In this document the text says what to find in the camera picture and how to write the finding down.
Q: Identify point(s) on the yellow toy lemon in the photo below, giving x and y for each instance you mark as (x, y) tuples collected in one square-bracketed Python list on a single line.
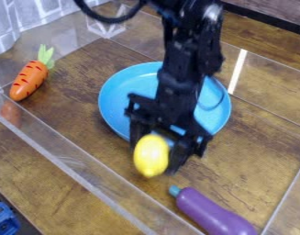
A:
[(151, 155)]

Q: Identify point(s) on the clear acrylic enclosure wall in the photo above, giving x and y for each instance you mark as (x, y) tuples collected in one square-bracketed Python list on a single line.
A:
[(65, 167)]

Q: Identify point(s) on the orange toy carrot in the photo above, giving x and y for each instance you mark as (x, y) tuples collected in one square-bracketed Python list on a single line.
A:
[(32, 75)]

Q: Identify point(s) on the purple toy eggplant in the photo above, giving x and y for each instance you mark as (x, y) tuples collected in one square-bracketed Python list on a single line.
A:
[(218, 220)]

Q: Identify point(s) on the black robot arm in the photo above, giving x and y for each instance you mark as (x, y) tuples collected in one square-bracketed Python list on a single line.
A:
[(192, 25)]

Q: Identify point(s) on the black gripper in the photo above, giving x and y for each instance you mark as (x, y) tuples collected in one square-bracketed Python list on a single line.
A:
[(169, 109)]

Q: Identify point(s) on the blue round tray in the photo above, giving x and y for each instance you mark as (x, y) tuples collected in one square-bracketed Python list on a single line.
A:
[(137, 79)]

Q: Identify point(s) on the blue object at corner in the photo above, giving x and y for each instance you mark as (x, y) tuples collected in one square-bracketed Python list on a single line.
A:
[(9, 224)]

